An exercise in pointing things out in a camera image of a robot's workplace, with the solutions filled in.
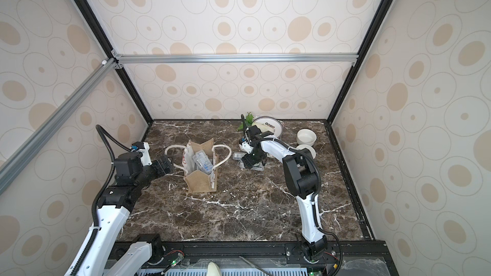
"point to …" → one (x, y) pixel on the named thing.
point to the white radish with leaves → (249, 121)
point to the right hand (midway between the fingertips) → (259, 160)
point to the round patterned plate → (266, 123)
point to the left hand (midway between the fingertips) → (172, 157)
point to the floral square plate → (275, 149)
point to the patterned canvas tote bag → (195, 181)
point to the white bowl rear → (306, 137)
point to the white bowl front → (309, 147)
